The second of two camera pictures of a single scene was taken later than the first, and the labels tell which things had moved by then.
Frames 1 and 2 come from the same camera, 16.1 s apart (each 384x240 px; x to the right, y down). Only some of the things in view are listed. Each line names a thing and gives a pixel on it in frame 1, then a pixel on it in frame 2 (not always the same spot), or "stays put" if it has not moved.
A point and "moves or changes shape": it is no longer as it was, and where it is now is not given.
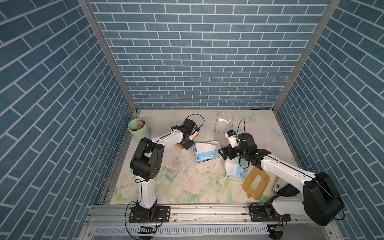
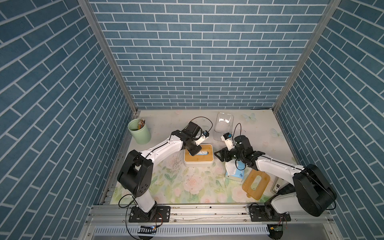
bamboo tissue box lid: (181, 147) moves or changes shape
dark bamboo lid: (247, 184) stays put
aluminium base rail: (119, 214) stays put
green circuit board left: (148, 229) stays put
